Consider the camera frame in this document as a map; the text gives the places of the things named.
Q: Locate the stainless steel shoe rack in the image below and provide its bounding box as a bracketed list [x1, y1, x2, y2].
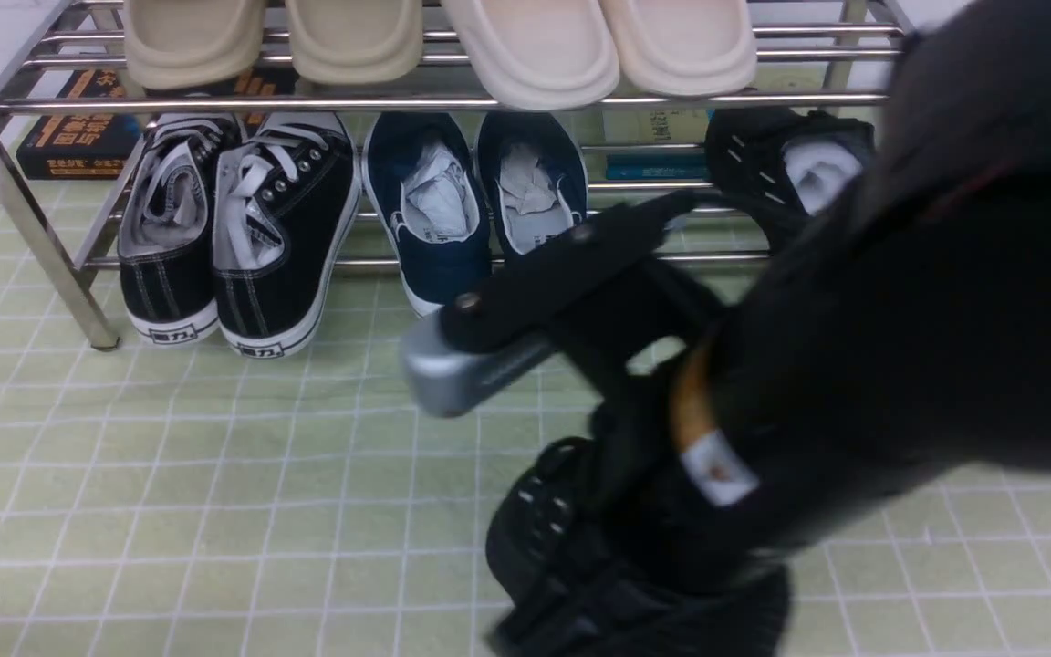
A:
[0, 1, 914, 352]

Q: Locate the black canvas sneaker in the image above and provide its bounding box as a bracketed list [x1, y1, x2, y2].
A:
[117, 112, 246, 348]
[210, 112, 362, 360]

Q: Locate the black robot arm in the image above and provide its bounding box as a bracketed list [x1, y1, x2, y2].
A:
[432, 1, 1051, 599]

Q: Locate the cream slipper far right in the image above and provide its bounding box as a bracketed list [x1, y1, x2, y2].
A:
[600, 1, 758, 97]

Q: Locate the beige slipper far left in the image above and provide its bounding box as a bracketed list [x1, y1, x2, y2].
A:
[122, 1, 268, 90]

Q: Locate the navy slip-on shoe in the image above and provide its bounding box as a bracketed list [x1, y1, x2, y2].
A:
[360, 111, 493, 316]
[473, 111, 588, 262]

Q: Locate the cream slipper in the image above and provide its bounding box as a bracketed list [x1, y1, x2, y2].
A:
[441, 1, 621, 111]
[600, 1, 758, 97]

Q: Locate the navy slip-on shoe right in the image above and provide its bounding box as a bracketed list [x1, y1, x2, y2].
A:
[473, 111, 588, 262]

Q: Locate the blue beige book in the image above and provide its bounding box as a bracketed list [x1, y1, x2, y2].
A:
[602, 109, 713, 182]

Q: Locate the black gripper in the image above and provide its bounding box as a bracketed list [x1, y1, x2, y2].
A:
[439, 190, 736, 512]

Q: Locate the navy slip-on shoe left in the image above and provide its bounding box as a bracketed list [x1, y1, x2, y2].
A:
[360, 111, 493, 316]

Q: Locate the green checkered floor mat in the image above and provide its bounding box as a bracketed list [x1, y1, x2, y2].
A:
[0, 207, 1051, 656]

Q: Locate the black canvas sneaker left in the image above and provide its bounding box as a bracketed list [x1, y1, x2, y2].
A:
[117, 112, 246, 348]

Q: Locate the black canvas sneaker right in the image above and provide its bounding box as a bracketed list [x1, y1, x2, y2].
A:
[210, 112, 362, 360]

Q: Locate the black orange book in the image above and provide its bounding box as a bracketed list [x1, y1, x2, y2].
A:
[14, 69, 297, 182]

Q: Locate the black knit sneaker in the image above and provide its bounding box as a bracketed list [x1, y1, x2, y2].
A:
[485, 436, 792, 656]
[704, 107, 875, 253]

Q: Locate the beige slipper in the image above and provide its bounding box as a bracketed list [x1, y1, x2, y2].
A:
[122, 1, 268, 90]
[285, 1, 424, 86]

